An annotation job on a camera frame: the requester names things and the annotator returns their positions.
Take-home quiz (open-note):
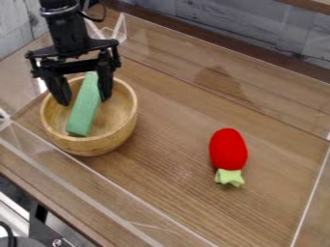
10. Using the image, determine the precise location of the green foam block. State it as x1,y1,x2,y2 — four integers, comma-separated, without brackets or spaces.
65,71,100,137

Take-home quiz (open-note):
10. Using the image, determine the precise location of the black metal table frame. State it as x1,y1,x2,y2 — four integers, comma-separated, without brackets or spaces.
28,202,92,247

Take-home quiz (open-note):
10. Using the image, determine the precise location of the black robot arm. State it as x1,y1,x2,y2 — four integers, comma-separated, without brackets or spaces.
24,0,122,106

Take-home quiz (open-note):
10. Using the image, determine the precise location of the red plush strawberry toy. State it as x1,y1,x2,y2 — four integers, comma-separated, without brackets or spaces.
208,128,247,187

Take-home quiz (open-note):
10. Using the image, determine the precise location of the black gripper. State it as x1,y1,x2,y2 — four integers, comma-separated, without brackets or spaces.
25,9,122,106

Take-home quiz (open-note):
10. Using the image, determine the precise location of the brown wooden bowl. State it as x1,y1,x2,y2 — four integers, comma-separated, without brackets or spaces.
40,76,138,156

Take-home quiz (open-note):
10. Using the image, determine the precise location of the clear acrylic corner bracket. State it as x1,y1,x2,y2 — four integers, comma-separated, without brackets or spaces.
85,14,128,48

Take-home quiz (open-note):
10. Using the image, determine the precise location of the black cable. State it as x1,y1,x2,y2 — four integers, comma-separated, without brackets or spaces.
79,1,108,23

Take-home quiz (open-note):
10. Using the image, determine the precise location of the clear acrylic enclosure wall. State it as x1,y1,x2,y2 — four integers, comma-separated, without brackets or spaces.
0,14,330,247

